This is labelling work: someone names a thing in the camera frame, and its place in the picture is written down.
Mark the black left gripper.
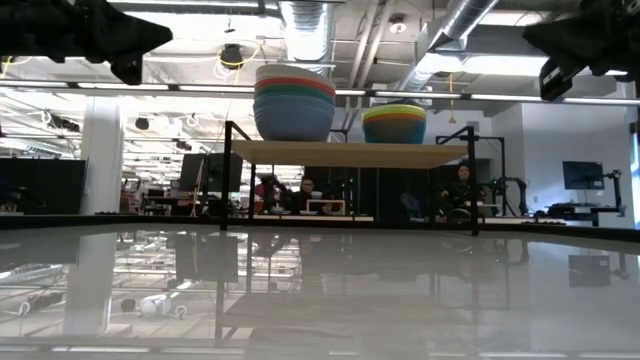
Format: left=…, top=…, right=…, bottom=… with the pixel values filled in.
left=47, top=0, right=174, bottom=65

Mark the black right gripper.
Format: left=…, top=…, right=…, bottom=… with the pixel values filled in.
left=521, top=0, right=632, bottom=77

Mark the large pale grey bowl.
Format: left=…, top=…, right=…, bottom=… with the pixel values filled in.
left=254, top=63, right=337, bottom=90

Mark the large red bowl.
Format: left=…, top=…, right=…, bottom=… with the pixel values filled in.
left=253, top=75, right=337, bottom=99

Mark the large teal bowl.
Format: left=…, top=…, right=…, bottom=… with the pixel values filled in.
left=253, top=82, right=337, bottom=105

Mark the small lime green bowl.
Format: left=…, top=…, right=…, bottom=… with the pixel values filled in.
left=361, top=103, right=428, bottom=121

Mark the small yellow bowl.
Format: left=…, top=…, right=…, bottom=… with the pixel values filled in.
left=361, top=109, right=428, bottom=124

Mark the small orange bowl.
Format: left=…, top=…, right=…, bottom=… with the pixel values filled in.
left=362, top=113, right=428, bottom=129

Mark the large blue bowl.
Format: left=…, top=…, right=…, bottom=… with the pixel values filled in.
left=252, top=92, right=337, bottom=143

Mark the stack of multicoloured bowls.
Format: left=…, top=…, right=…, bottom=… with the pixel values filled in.
left=362, top=118, right=428, bottom=145

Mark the small wooden background shelf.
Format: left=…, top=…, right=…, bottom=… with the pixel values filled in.
left=305, top=198, right=348, bottom=216

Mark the black ceiling device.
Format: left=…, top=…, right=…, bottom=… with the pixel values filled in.
left=219, top=43, right=245, bottom=70

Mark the white pillar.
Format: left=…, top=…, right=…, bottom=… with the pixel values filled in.
left=78, top=96, right=126, bottom=216

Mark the long LED light bar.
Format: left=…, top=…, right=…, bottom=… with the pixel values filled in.
left=0, top=78, right=640, bottom=107

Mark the black background monitor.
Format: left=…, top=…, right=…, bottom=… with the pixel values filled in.
left=178, top=152, right=245, bottom=194

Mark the dark background desk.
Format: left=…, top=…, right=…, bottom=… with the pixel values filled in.
left=543, top=201, right=627, bottom=227

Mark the black partition panel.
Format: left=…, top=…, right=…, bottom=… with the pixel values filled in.
left=0, top=158, right=87, bottom=216

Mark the person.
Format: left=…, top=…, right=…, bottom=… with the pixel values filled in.
left=254, top=173, right=290, bottom=215
left=437, top=162, right=486, bottom=222
left=287, top=175, right=329, bottom=216

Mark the blue chair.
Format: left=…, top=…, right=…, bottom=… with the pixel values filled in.
left=399, top=193, right=422, bottom=221

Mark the wooden background table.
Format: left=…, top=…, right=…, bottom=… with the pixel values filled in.
left=249, top=213, right=375, bottom=223

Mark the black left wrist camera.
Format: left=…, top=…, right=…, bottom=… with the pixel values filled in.
left=109, top=53, right=145, bottom=87

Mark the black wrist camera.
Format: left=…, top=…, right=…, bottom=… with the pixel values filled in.
left=109, top=53, right=145, bottom=87
left=538, top=55, right=577, bottom=102

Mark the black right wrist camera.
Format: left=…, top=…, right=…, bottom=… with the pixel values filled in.
left=538, top=55, right=577, bottom=102

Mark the silver slanted ceiling duct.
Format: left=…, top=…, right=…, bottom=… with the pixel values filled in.
left=397, top=0, right=501, bottom=92

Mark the yellow ceiling cable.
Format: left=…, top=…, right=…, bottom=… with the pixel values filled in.
left=215, top=43, right=263, bottom=71

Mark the dark wall monitor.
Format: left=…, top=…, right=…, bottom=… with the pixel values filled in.
left=562, top=160, right=606, bottom=191

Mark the silver corrugated ceiling duct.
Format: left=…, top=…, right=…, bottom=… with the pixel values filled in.
left=277, top=0, right=335, bottom=76

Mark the wooden shelf black metal frame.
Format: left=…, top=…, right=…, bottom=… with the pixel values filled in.
left=219, top=120, right=480, bottom=238

